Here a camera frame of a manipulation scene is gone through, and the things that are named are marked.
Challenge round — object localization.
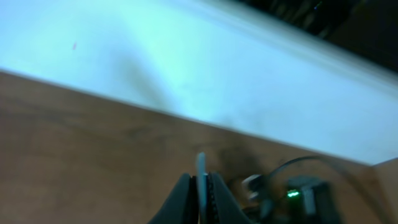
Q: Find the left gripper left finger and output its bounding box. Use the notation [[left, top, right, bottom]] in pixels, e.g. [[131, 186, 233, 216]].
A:
[[148, 173, 199, 224]]

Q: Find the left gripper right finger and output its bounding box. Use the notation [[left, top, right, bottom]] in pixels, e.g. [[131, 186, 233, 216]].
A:
[[207, 172, 252, 224]]

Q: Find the white cable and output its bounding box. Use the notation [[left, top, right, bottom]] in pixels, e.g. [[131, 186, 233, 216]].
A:
[[195, 151, 208, 224]]

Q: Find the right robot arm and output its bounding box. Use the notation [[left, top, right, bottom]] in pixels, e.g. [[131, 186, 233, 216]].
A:
[[259, 175, 343, 224]]

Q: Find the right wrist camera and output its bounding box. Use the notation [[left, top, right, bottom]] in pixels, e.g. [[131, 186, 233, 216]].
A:
[[241, 174, 265, 201]]

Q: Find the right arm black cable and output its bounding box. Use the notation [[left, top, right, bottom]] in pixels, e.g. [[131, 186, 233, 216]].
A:
[[269, 155, 389, 224]]

